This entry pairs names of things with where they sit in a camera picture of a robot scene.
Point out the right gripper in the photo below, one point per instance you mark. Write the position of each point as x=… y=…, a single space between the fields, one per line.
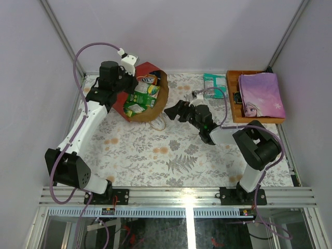
x=180 y=109

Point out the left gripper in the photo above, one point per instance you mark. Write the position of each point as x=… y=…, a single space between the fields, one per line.
x=128 y=81

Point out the green snack packet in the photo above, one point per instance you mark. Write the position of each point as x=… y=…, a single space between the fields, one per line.
x=131 y=108
x=144 y=94

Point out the red brown paper bag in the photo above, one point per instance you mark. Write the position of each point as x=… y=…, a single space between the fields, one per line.
x=151 y=113

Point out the teal snack packet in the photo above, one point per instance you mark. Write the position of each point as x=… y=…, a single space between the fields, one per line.
x=218 y=82

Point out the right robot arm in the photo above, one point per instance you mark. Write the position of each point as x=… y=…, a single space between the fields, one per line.
x=259 y=147

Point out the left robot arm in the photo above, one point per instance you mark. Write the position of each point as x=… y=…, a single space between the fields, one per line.
x=65 y=163

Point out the Fox's candy bag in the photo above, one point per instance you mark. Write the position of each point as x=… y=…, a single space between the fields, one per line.
x=152 y=78

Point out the purple Frozen cloth bag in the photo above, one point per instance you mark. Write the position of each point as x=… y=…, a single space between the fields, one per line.
x=261 y=96

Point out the small black object in tray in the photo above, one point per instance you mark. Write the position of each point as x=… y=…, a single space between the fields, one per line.
x=237 y=98

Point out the orange wooden tray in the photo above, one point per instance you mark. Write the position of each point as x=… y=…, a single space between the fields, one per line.
x=232 y=78

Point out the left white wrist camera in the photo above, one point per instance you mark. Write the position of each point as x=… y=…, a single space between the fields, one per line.
x=128 y=62

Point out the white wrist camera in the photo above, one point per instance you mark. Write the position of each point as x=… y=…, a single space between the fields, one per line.
x=128 y=62
x=197 y=99

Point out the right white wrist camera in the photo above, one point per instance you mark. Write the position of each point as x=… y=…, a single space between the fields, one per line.
x=197 y=99

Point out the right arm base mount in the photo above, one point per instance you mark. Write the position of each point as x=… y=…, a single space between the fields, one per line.
x=238 y=196

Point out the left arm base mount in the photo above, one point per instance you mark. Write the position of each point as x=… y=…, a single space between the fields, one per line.
x=112 y=196

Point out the aluminium front rail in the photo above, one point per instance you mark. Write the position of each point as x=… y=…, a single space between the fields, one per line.
x=165 y=202

